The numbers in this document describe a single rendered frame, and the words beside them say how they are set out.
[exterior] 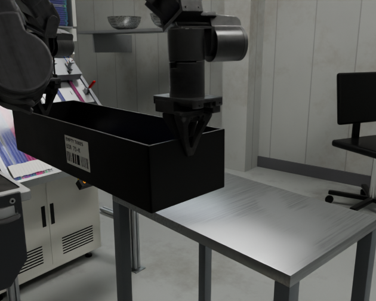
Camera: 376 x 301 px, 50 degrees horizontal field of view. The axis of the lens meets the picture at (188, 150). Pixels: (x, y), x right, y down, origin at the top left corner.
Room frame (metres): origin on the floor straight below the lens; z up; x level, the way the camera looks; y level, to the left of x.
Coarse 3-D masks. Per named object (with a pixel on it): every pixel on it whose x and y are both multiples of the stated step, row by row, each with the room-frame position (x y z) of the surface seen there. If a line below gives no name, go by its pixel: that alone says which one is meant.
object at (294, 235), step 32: (224, 192) 1.27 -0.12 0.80; (256, 192) 1.27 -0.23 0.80; (288, 192) 1.27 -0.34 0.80; (128, 224) 1.27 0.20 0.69; (192, 224) 1.02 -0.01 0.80; (224, 224) 1.02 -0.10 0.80; (256, 224) 1.02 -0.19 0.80; (288, 224) 1.02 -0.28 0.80; (320, 224) 1.02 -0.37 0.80; (352, 224) 1.02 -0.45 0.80; (128, 256) 1.27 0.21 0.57; (256, 256) 0.85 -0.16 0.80; (288, 256) 0.85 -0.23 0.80; (320, 256) 0.85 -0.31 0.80; (128, 288) 1.27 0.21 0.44; (288, 288) 0.77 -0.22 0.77; (352, 288) 1.07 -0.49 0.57
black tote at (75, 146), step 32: (32, 128) 0.93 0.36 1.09; (64, 128) 0.80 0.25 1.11; (96, 128) 1.04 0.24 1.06; (128, 128) 0.93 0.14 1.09; (160, 128) 0.84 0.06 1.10; (64, 160) 0.81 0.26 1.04; (96, 160) 0.71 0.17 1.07; (128, 160) 0.64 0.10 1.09; (160, 160) 0.61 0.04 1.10; (192, 160) 0.66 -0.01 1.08; (128, 192) 0.64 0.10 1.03; (160, 192) 0.61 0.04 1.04; (192, 192) 0.66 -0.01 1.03
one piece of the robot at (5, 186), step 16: (0, 176) 0.71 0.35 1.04; (0, 192) 0.62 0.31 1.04; (16, 192) 0.61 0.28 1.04; (0, 208) 0.59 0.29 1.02; (16, 208) 0.61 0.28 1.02; (0, 224) 0.58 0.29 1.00; (16, 224) 0.60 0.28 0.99; (0, 240) 0.59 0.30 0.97; (16, 240) 0.60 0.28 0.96; (0, 256) 0.58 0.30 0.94; (16, 256) 0.60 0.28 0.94; (0, 272) 0.58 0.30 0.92; (16, 272) 0.60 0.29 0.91; (0, 288) 0.58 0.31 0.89
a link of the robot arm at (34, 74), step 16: (0, 0) 0.53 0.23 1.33; (0, 16) 0.50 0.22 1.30; (16, 16) 0.51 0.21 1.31; (0, 32) 0.49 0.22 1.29; (16, 32) 0.50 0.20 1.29; (0, 48) 0.48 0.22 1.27; (16, 48) 0.49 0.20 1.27; (32, 48) 0.50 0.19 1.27; (0, 64) 0.48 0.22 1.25; (16, 64) 0.48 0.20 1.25; (32, 64) 0.49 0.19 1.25; (48, 64) 0.50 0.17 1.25; (0, 80) 0.47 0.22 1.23; (16, 80) 0.48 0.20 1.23; (32, 80) 0.49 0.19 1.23; (48, 80) 0.50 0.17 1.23; (16, 96) 0.49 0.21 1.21; (32, 96) 0.50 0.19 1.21
